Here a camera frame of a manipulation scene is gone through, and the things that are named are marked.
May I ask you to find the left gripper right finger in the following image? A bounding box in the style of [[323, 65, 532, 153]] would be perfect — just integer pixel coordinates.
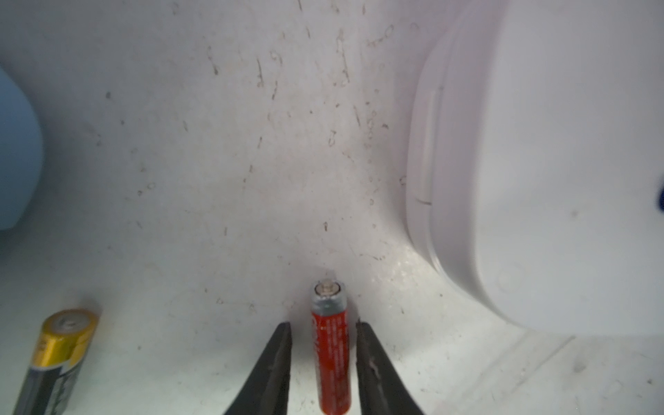
[[356, 320, 424, 415]]

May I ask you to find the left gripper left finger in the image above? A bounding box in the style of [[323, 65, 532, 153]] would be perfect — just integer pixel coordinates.
[[225, 322, 292, 415]]

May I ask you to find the red battery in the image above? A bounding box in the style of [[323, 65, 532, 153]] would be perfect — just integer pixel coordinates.
[[311, 278, 351, 414]]

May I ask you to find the black gold battery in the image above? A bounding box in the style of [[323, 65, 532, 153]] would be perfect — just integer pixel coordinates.
[[13, 309, 99, 415]]

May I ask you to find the blue alarm clock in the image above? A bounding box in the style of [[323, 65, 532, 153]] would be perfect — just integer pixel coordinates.
[[1, 71, 44, 230]]

